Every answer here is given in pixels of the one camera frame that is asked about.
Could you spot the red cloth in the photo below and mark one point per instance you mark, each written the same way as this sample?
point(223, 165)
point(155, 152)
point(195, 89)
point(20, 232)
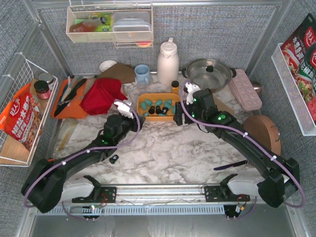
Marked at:
point(101, 96)

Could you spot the brown folded cloth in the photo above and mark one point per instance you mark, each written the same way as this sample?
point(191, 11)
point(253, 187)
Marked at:
point(124, 73)

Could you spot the white wire basket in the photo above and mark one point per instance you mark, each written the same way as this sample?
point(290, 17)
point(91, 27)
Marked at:
point(13, 153)
point(298, 105)

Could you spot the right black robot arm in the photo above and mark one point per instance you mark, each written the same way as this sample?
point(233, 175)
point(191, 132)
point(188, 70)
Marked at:
point(280, 176)

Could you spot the steel pot with glass lid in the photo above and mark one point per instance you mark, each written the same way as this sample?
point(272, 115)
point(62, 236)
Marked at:
point(209, 73)

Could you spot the pink egg tray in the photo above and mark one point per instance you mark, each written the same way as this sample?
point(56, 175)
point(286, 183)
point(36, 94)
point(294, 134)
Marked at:
point(243, 91)

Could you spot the purple handled utensil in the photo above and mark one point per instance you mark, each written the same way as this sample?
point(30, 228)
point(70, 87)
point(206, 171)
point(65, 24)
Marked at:
point(236, 164)

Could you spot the red seasoning packet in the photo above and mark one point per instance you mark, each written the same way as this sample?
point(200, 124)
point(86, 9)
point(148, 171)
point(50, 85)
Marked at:
point(297, 45)

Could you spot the orange plastic storage basket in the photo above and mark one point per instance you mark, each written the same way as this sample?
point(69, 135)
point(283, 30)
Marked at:
point(154, 97)

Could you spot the light blue mug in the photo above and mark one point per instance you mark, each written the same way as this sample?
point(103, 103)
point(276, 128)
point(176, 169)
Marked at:
point(142, 74)

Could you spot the white thermos jug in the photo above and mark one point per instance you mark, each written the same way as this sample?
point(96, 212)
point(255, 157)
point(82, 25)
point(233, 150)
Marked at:
point(168, 63)

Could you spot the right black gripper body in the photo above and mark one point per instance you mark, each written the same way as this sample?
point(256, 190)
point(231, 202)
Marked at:
point(179, 118)

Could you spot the white small bowl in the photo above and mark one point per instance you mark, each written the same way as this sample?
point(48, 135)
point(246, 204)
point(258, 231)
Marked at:
point(106, 65)

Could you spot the white wall storage basket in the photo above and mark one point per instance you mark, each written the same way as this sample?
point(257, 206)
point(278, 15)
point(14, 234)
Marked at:
point(93, 23)

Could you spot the orange cutting board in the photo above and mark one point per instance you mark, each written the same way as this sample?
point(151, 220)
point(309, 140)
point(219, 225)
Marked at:
point(73, 108)

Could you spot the brown cardboard sheet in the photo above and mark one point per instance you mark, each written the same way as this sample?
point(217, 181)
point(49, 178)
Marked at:
point(223, 107)

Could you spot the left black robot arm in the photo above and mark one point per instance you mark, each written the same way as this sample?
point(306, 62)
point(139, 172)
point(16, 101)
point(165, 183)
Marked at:
point(48, 184)

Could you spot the clear lidded food containers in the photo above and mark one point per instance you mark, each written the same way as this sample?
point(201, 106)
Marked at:
point(130, 26)

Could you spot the black handled knife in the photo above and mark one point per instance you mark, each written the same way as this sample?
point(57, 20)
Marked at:
point(73, 92)

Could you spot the yellow spice bottle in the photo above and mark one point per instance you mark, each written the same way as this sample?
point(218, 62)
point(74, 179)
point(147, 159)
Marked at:
point(175, 87)

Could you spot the green seasoning packet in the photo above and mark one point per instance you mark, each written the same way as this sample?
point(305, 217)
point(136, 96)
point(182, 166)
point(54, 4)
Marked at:
point(306, 80)

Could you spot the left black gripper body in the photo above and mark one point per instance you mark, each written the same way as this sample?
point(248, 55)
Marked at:
point(138, 120)

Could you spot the round wooden board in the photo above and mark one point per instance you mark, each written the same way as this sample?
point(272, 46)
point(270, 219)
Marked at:
point(263, 129)

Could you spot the orange snack bag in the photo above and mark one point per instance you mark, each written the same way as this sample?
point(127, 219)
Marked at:
point(20, 120)

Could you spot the right white wire basket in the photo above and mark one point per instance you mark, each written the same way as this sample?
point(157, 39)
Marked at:
point(298, 105)

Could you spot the silver lid jar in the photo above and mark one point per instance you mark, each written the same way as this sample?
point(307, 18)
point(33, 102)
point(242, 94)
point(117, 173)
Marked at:
point(47, 77)

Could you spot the red lid jar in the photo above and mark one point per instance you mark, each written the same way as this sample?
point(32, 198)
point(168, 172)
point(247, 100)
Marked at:
point(42, 89)

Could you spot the left white wire basket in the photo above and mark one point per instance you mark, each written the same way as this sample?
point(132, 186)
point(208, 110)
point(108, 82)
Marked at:
point(13, 153)

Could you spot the black coffee capsule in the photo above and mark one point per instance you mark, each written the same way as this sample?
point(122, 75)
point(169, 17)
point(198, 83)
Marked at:
point(152, 110)
point(158, 110)
point(164, 110)

